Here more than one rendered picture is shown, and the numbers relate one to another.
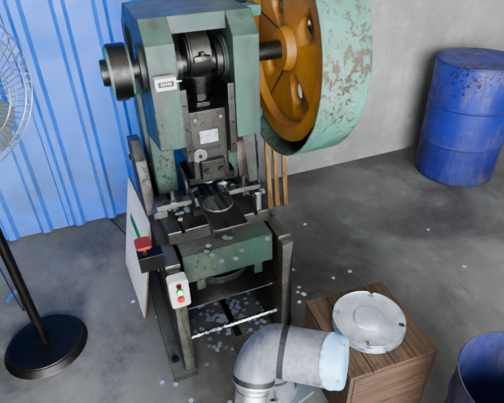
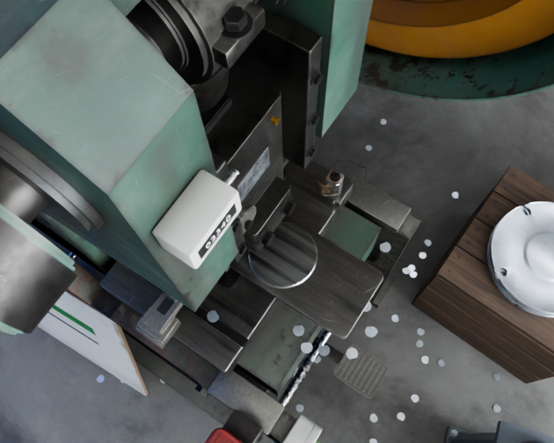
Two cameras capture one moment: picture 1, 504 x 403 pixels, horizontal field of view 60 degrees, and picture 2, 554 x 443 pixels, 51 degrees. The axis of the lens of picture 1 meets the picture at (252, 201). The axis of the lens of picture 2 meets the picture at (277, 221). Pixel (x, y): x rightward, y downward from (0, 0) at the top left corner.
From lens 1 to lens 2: 1.26 m
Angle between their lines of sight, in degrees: 39
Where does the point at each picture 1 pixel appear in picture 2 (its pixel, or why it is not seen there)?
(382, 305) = (552, 221)
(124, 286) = (59, 360)
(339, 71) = not seen: outside the picture
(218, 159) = (280, 200)
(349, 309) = (515, 257)
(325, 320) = (486, 290)
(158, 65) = (161, 191)
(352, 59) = not seen: outside the picture
